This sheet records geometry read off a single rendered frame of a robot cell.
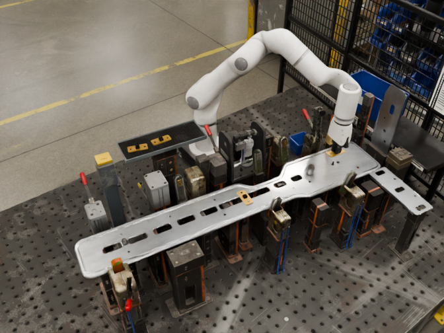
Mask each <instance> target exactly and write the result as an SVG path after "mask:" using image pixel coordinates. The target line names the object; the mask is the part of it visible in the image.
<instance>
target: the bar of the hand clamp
mask: <svg viewBox="0 0 444 333"><path fill-rule="evenodd" d="M325 113H326V112H325V111H324V110H323V107H321V106H318V107H316V108H314V112H313V136H314V137H315V142H316V133H317V134H318V136H319V138H318V140H319V141H320V139H321V129H322V117H323V116H324V115H325Z"/></svg>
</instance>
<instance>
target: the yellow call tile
mask: <svg viewBox="0 0 444 333"><path fill-rule="evenodd" d="M94 157H95V159H96V162H97V164H98V166H100V165H105V164H107V163H111V162H112V158H111V156H110V154H109V152H106V153H102V154H99V155H95V156H94Z"/></svg>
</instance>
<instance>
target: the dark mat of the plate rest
mask: <svg viewBox="0 0 444 333"><path fill-rule="evenodd" d="M165 135H169V136H170V138H171V140H170V141H166V142H164V143H160V144H158V145H153V144H152V143H151V140H153V139H156V138H159V137H162V136H165ZM202 136H204V133H203V132H202V131H201V129H200V128H199V127H198V126H197V125H196V123H195V122H194V121H193V122H188V123H186V124H182V125H179V126H175V127H173V128H168V129H164V130H162V131H158V132H155V133H151V134H148V135H144V136H141V137H137V138H135V139H131V140H128V141H124V142H121V143H118V145H119V146H120V149H121V150H122V153H123V154H124V156H125V158H126V160H128V159H132V158H134V157H138V156H141V155H144V154H147V153H151V152H153V151H158V150H160V149H164V148H166V147H170V146H173V145H177V144H179V143H183V142H185V141H189V140H192V139H196V138H199V137H202ZM145 143H146V144H147V146H148V149H146V150H142V151H135V152H131V153H128V147H130V146H134V145H141V144H145Z"/></svg>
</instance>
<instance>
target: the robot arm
mask: <svg viewBox="0 0 444 333"><path fill-rule="evenodd" d="M271 52H273V53H275V54H280V55H282V56H283V57H284V58H285V59H286V60H287V61H288V62H289V63H290V64H291V65H292V66H294V68H296V70H298V71H299V72H300V73H301V74H302V75H303V76H304V77H305V78H306V79H308V80H309V81H310V82H311V83H312V84H313V85H315V86H321V85H323V84H329V85H332V86H334V87H336V88H337V89H338V90H339V92H338V97H337V101H336V107H335V111H334V117H333V119H332V121H331V123H330V127H329V129H328V135H329V136H330V137H331V138H332V143H333V144H332V149H331V151H334V150H335V155H336V154H338V153H341V151H342V148H343V147H344V148H348V147H349V145H348V143H349V142H350V139H351V136H352V122H353V120H354V117H355V112H356V109H357V104H358V101H359V99H360V97H361V95H362V90H361V87H360V86H359V84H358V83H357V82H356V81H355V80H354V79H353V78H352V77H351V76H349V75H348V74H347V73H346V72H344V71H342V70H340V69H335V68H329V67H327V66H325V64H323V62H321V60H319V58H317V57H316V56H315V55H314V54H313V53H312V51H310V49H308V47H306V45H304V44H303V43H302V42H301V41H300V40H299V39H298V38H297V37H296V36H295V35H294V34H293V33H291V32H290V31H288V30H286V29H283V28H278V29H274V30H271V31H267V32H266V31H261V32H259V33H257V34H255V35H254V36H253V37H251V38H250V39H249V40H248V41H247V42H246V43H245V44H244V45H243V46H242V47H241V48H239V49H238V50H237V51H236V52H235V53H234V54H233V55H232V56H231V57H229V58H227V59H226V60H225V61H224V62H223V63H222V64H221V65H219V66H218V67H217V68H216V69H215V70H213V71H212V72H211V73H208V74H206V75H204V76H203V77H202V78H201V79H200V80H199V81H197V82H196V83H195V84H194V85H193V86H192V87H191V88H190V89H189V90H188V92H187V93H186V103H187V105H188V106H189V107H190V108H191V109H193V110H194V120H195V121H196V122H197V123H198V125H199V126H200V127H201V128H202V129H203V131H204V132H205V134H206V135H207V132H206V130H205V128H204V126H205V125H206V124H207V125H208V126H209V128H210V130H211V133H212V137H213V140H214V142H215V144H216V146H218V148H219V137H218V136H217V116H216V113H217V109H218V107H219V103H220V101H221V97H222V94H223V90H224V89H226V88H227V87H228V86H229V85H230V84H231V83H233V82H234V81H236V80H237V79H238V78H239V77H241V76H244V75H246V74H247V73H248V72H250V71H251V70H252V69H253V68H254V67H256V66H257V64H258V63H259V62H260V61H261V60H262V59H263V58H264V57H265V56H266V55H268V54H269V53H271ZM189 148H190V151H191V152H192V153H193V154H194V155H196V156H198V155H201V154H204V153H205V154H206V155H210V154H213V153H215V151H214V150H213V144H212V142H211V140H210V138H209V137H208V135H207V139H205V140H202V141H198V142H195V143H192V144H189Z"/></svg>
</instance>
